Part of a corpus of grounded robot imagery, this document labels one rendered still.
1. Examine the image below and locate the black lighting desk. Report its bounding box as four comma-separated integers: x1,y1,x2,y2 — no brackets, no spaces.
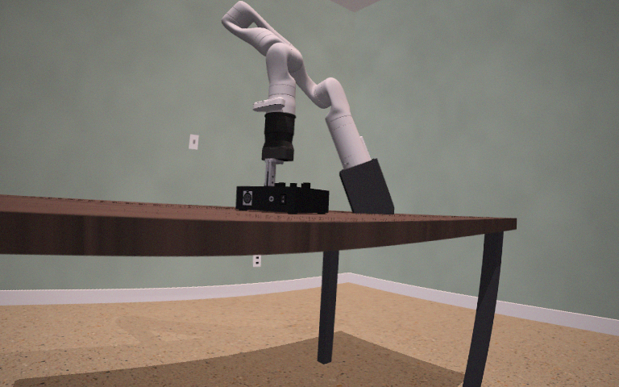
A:
236,182,330,214

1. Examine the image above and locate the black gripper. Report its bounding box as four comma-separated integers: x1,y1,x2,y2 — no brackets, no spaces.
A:
253,94,296,186

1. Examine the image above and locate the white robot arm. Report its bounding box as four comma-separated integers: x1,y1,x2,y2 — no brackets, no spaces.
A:
222,1,371,169

